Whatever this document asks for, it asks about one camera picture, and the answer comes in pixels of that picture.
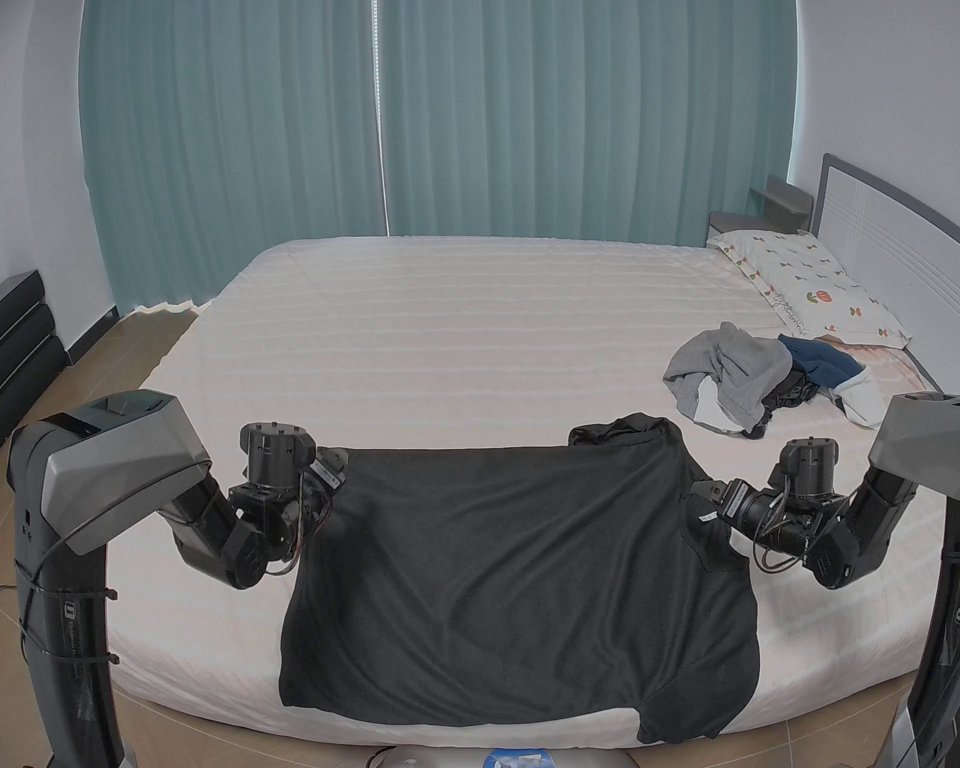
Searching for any bed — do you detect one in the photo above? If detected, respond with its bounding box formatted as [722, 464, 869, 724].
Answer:
[105, 153, 960, 751]

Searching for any grey bedside table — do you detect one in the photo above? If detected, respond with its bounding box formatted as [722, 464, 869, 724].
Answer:
[708, 175, 816, 249]

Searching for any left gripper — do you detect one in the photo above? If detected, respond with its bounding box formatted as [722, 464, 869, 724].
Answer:
[306, 446, 351, 501]

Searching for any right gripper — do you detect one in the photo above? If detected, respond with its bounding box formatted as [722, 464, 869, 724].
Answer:
[687, 479, 756, 531]

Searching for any pile of clothes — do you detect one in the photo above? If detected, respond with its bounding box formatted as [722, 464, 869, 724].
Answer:
[663, 321, 884, 441]

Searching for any blue-green curtain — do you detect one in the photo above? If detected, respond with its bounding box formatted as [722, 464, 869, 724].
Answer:
[78, 0, 388, 314]
[377, 0, 801, 246]

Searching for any black chest of drawers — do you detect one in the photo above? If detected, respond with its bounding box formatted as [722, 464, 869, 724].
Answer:
[0, 270, 69, 418]

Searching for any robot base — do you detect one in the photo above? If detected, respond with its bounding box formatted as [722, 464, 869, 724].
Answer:
[366, 744, 575, 768]

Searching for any white printed pillow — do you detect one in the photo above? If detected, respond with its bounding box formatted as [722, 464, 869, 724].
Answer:
[708, 228, 912, 348]

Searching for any black T-shirt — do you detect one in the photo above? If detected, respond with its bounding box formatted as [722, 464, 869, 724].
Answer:
[277, 411, 762, 746]

